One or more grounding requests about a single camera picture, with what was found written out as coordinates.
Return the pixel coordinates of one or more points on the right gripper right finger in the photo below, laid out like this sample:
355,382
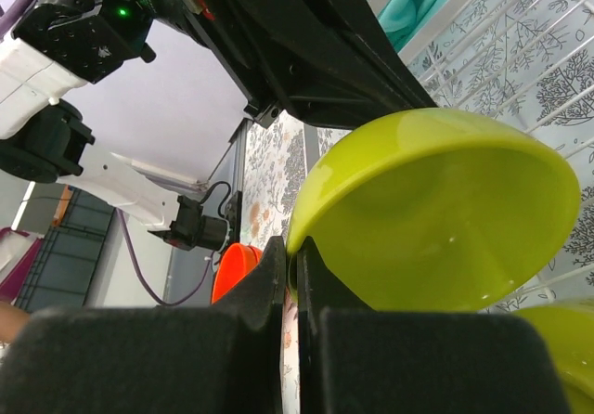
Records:
354,359

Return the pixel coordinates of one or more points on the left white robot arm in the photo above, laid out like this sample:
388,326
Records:
44,138

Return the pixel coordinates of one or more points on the white wire dish rack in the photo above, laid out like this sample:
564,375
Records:
529,64

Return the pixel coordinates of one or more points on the red orange bowl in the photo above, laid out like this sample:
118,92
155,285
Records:
238,261

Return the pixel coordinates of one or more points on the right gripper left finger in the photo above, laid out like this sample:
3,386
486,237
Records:
223,358

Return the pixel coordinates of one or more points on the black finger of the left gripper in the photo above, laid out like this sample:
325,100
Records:
327,63

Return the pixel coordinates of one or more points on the lime green bowl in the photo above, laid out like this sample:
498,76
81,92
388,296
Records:
436,210
567,329

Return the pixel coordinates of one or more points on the floral table mat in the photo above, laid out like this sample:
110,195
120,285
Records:
275,163

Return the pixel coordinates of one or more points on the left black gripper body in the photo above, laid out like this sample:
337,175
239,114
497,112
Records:
95,30

